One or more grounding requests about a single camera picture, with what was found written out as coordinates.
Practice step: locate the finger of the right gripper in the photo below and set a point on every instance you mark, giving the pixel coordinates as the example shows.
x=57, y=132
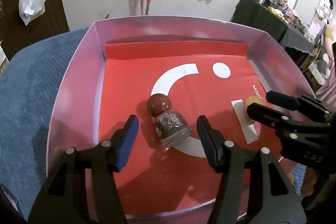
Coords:
x=310, y=107
x=281, y=122

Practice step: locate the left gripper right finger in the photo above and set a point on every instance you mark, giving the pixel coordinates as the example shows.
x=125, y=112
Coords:
x=212, y=142

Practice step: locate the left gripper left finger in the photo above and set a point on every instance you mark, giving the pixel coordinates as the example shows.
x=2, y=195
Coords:
x=123, y=142

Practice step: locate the orange round disc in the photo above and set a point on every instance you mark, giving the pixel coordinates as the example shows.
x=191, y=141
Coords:
x=248, y=109

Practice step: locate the red cap glitter jar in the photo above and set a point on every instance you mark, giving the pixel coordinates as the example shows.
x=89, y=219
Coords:
x=169, y=124

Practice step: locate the person's right hand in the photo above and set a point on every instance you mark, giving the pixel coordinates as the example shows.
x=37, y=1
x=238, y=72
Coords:
x=303, y=179

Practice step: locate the red paper sheet liner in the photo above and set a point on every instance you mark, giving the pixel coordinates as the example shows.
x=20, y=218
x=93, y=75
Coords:
x=168, y=85

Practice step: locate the pink cardboard tray box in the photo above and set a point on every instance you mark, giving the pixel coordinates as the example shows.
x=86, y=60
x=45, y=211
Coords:
x=76, y=115

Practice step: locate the side table dark cloth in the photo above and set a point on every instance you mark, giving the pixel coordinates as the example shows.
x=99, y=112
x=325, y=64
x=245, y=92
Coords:
x=252, y=14

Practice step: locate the white refrigerator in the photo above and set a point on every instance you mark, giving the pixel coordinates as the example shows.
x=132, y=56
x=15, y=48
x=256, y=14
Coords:
x=305, y=10

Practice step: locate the blue textured table cloth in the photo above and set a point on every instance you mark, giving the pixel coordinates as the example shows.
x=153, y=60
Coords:
x=29, y=86

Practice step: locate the smartphone on table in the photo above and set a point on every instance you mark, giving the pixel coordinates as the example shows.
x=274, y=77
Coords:
x=8, y=199

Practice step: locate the dark wooden door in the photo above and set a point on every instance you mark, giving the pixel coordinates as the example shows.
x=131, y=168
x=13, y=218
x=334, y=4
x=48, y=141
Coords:
x=15, y=35

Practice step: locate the clear plastic bag on door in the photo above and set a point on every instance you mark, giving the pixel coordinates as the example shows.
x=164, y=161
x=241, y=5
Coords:
x=30, y=10

